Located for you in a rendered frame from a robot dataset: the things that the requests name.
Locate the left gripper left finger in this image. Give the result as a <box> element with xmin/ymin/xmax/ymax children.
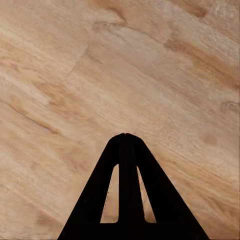
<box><xmin>57</xmin><ymin>133</ymin><xmax>133</xmax><ymax>240</ymax></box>

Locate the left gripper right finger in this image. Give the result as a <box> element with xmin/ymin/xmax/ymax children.
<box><xmin>125</xmin><ymin>133</ymin><xmax>210</xmax><ymax>240</ymax></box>

